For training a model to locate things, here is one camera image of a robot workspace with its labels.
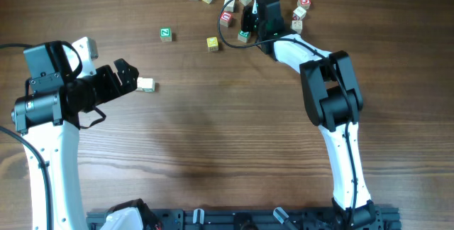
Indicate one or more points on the plain wooden block blue side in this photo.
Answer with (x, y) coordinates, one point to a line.
(229, 6)

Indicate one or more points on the red U block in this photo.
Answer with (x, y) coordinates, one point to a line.
(225, 19)

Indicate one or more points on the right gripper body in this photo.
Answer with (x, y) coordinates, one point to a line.
(248, 23)

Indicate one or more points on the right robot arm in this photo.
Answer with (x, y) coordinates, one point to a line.
(332, 100)

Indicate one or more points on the white block green side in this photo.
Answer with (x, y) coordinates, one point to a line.
(148, 84)

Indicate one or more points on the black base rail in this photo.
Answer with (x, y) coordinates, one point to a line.
(309, 218)

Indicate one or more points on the white picture block right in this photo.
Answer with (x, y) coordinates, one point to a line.
(297, 26)

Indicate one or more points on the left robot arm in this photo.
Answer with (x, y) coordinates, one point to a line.
(63, 83)

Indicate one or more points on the green z block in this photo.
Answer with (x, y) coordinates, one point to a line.
(166, 34)
(243, 36)

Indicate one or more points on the green Z block left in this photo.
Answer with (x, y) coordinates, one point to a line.
(166, 34)

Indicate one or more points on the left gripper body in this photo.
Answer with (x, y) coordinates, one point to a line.
(98, 88)

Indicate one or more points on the red letter block right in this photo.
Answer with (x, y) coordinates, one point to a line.
(305, 4)

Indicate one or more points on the green Z block centre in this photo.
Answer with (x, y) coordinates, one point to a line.
(243, 36)

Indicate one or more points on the white block red side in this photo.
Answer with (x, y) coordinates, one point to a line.
(298, 14)

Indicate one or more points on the white block dotted face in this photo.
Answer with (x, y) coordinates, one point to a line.
(139, 84)

